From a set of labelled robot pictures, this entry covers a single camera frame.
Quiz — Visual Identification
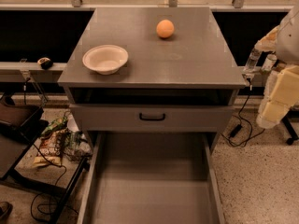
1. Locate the orange fruit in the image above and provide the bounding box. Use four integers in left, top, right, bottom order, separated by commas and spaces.
156, 20, 175, 38

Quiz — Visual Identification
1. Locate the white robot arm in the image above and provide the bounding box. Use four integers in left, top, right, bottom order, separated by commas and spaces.
255, 4, 299, 129

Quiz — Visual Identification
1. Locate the grey drawer cabinet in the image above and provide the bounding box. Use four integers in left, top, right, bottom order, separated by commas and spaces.
59, 7, 245, 147

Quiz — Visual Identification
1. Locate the open grey bottom drawer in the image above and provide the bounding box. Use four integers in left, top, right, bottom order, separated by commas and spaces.
78, 133, 225, 224

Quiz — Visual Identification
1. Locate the white paper bowl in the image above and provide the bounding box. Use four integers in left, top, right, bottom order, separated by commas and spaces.
82, 45, 129, 75

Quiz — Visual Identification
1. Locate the green snack bag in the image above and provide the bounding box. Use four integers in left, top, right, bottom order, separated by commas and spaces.
41, 117, 67, 137

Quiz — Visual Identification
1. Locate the clear plastic water bottle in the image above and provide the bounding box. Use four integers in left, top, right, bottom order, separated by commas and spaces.
243, 48, 262, 74

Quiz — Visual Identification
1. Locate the brown snack bag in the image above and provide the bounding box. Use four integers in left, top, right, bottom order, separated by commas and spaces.
33, 132, 66, 167

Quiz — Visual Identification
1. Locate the black yellow tape measure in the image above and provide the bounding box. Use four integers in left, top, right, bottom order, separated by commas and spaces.
37, 57, 53, 70

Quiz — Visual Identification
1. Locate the clear bottle with label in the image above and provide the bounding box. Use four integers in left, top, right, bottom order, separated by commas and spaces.
261, 53, 277, 72

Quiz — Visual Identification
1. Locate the black rolling cart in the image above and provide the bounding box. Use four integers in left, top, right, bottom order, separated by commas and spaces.
0, 106, 89, 224

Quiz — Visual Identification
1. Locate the black white sneaker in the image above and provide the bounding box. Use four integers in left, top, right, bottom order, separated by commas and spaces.
0, 202, 12, 221

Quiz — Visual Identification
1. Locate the closed grey drawer black handle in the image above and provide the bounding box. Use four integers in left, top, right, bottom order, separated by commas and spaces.
70, 105, 234, 133

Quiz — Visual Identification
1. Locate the black power adapter cable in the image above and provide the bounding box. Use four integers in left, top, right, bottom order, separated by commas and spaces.
221, 77, 266, 148

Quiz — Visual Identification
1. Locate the black floor cable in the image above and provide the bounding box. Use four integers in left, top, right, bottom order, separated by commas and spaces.
29, 143, 79, 224

